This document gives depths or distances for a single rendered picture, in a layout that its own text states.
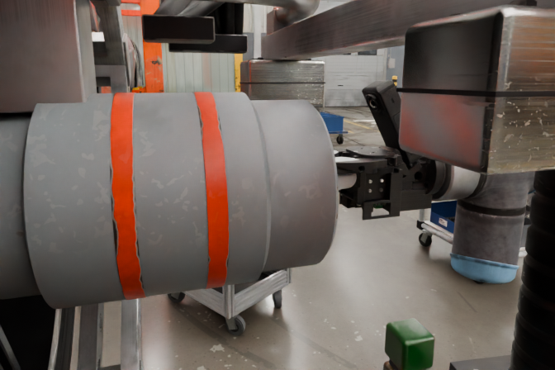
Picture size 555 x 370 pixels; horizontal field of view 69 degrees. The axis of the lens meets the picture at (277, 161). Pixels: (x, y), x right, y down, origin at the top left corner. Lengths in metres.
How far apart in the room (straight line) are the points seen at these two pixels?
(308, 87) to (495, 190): 0.30
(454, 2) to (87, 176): 0.20
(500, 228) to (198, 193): 0.49
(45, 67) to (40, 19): 0.03
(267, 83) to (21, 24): 0.25
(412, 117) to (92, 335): 0.43
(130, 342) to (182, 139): 0.31
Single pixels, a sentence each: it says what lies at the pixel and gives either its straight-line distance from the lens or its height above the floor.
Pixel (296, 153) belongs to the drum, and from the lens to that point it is 0.25.
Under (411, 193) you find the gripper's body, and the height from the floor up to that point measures 0.78.
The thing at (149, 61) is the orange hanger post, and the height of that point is 1.08.
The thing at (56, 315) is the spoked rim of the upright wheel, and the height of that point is 0.67.
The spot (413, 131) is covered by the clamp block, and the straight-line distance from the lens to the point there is 0.16.
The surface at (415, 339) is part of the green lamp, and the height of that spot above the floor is 0.66.
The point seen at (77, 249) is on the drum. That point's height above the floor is 0.84.
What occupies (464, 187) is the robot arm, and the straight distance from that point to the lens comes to 0.57.
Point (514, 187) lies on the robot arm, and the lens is 0.63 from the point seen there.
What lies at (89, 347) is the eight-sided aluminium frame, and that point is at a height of 0.65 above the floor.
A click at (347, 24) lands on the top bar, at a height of 0.96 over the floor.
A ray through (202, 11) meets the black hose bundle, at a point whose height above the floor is 0.99.
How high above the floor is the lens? 0.93
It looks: 12 degrees down
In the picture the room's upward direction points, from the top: straight up
